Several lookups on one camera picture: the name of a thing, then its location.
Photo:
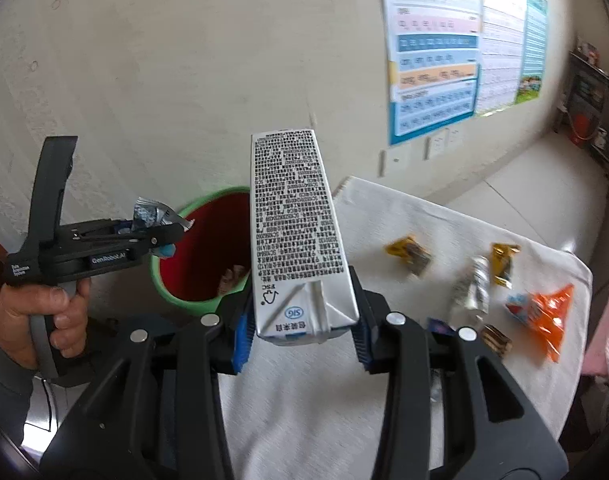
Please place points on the printed paper ball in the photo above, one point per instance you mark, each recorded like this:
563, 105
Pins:
232, 277

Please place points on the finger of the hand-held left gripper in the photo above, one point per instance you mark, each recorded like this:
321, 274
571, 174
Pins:
159, 235
104, 227

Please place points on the white table cloth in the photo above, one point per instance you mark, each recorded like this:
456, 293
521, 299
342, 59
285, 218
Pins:
409, 220

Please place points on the person's left hand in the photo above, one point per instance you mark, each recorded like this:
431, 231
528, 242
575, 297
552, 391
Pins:
19, 310

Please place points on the pale table wall poster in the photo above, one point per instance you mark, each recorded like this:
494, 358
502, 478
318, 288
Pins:
502, 45

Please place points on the silver plastic wrapper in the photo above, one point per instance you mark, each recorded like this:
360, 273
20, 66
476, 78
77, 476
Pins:
472, 285

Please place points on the dark storage shelf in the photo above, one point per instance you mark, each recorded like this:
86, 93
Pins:
589, 90

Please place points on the small blue wrapper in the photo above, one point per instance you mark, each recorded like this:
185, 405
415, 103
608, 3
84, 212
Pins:
440, 327

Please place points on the brown and gold wrapper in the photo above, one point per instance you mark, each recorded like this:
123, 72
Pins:
497, 340

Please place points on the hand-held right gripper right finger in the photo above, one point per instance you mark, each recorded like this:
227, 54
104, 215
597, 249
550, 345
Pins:
364, 350

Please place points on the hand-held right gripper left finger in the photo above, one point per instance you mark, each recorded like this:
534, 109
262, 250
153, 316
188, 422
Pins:
242, 345

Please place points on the silver milk carton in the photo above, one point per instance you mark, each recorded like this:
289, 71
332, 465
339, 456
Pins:
294, 230

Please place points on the grey-blue wrapper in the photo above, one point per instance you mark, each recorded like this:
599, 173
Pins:
152, 212

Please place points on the small white wall plate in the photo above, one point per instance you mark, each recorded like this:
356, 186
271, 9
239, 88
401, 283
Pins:
382, 162

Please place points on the large letter wall poster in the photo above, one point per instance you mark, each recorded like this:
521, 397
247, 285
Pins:
429, 60

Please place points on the person's left forearm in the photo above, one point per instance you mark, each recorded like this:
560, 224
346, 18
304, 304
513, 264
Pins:
4, 375

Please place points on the red bucket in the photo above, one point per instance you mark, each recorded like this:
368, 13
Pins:
583, 130

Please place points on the gold candy wrapper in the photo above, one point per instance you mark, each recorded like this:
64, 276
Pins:
409, 255
504, 262

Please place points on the green-rimmed red trash bin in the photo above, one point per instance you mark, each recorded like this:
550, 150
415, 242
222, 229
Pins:
204, 260

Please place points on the white wall socket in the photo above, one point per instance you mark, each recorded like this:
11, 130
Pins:
434, 147
453, 139

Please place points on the green-bordered wall poster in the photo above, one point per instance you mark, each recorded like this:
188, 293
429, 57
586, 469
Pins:
533, 45

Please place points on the orange snack packet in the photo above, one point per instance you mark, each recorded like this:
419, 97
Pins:
547, 312

